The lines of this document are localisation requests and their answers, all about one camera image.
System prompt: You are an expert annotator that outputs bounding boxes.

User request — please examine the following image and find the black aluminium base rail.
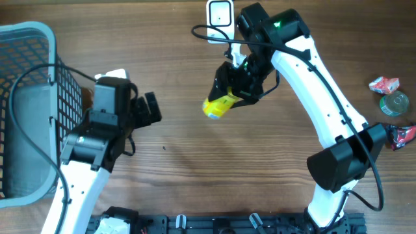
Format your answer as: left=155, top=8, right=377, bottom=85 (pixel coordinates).
left=86, top=213, right=367, bottom=234

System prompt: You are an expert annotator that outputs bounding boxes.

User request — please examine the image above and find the black red hex wrench packet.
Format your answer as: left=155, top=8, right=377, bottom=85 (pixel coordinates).
left=386, top=125, right=416, bottom=151

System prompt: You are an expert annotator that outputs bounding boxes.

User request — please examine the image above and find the red white snack packet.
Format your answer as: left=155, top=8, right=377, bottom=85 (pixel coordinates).
left=369, top=76, right=400, bottom=94

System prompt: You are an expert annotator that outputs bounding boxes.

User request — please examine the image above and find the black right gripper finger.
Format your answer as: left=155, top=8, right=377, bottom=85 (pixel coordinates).
left=208, top=62, right=236, bottom=101
left=232, top=98, right=259, bottom=108

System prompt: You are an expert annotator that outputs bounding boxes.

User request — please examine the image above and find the grey plastic shopping basket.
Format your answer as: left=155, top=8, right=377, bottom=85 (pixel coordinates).
left=1, top=21, right=83, bottom=208

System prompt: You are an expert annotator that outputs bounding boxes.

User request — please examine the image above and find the round tin can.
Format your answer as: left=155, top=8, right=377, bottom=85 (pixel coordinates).
left=379, top=91, right=410, bottom=116

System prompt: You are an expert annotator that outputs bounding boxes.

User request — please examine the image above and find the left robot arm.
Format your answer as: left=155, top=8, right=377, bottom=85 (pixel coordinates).
left=42, top=77, right=162, bottom=233

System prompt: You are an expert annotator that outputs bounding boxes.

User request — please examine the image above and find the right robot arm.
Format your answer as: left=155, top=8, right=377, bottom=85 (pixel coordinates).
left=202, top=1, right=387, bottom=233

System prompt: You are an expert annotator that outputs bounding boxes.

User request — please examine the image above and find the yellow mentos gum bottle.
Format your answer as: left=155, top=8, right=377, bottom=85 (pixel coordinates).
left=202, top=88, right=239, bottom=120

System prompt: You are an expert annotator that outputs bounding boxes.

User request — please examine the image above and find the white barcode scanner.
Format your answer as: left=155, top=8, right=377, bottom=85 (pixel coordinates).
left=205, top=0, right=235, bottom=39

